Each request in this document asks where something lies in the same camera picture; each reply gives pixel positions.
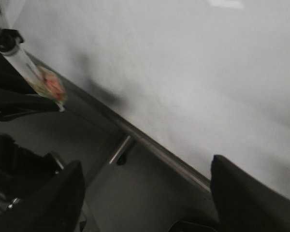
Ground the white whiteboard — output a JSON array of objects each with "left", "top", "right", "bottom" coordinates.
[{"left": 0, "top": 0, "right": 290, "bottom": 199}]

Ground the chrome metal rod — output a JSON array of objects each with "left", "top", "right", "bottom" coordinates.
[{"left": 108, "top": 135, "right": 133, "bottom": 165}]

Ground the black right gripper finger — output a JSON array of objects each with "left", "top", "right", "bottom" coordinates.
[{"left": 210, "top": 155, "right": 290, "bottom": 232}]

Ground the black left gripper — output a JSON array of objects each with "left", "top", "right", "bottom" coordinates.
[{"left": 0, "top": 54, "right": 85, "bottom": 232}]

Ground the white black whiteboard marker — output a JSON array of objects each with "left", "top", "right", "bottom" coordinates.
[{"left": 0, "top": 29, "right": 67, "bottom": 112}]

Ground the grey whiteboard tray rail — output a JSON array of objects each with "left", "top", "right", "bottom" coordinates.
[{"left": 56, "top": 73, "right": 211, "bottom": 194}]

